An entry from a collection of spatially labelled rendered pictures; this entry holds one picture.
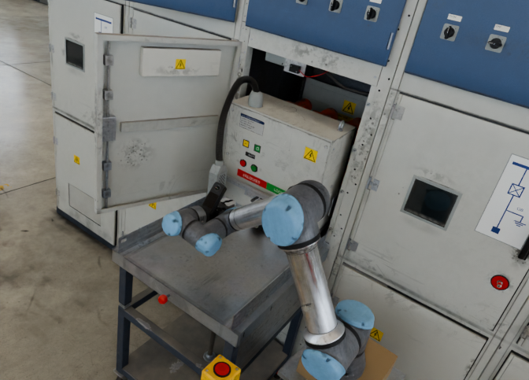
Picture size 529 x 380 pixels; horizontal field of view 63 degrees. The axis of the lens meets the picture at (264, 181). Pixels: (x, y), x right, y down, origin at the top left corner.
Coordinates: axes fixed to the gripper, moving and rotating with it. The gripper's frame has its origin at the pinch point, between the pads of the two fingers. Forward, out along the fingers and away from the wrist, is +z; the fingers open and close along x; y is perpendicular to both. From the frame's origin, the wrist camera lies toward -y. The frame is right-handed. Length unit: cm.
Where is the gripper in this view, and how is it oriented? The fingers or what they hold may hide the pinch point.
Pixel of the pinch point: (233, 201)
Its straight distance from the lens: 166.3
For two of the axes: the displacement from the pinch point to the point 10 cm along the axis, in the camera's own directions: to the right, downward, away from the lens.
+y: -2.5, 9.2, 2.9
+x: 8.2, 3.7, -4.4
